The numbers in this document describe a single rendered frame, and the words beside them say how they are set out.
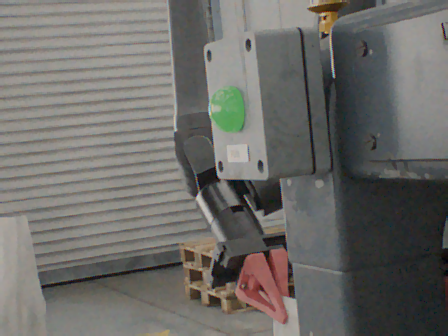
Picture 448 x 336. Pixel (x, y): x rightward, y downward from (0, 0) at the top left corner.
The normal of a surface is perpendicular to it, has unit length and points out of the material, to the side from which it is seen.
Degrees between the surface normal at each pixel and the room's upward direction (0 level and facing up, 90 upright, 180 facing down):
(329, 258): 90
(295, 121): 90
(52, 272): 90
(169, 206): 91
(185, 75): 51
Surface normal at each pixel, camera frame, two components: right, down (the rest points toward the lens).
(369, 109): -0.90, 0.11
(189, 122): -0.17, -0.58
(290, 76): 0.42, 0.00
